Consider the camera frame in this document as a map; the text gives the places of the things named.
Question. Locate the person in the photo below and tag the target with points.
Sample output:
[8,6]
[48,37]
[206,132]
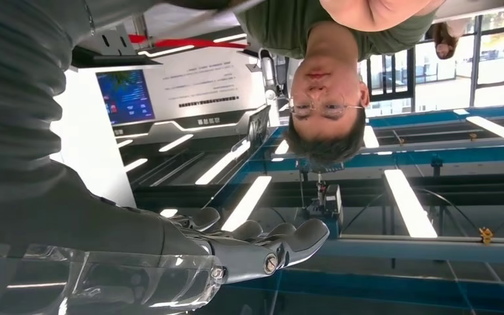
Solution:
[326,121]
[444,43]

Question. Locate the blue display screen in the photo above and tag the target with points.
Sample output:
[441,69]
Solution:
[126,98]

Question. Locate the black overhead device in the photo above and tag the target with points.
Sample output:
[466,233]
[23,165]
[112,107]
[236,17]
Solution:
[328,200]

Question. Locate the red barrier belt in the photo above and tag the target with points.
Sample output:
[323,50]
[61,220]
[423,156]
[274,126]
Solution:
[191,43]

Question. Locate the person's eyeglasses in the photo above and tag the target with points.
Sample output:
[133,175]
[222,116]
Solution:
[326,106]

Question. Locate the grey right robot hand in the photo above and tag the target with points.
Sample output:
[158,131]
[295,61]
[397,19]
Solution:
[82,226]

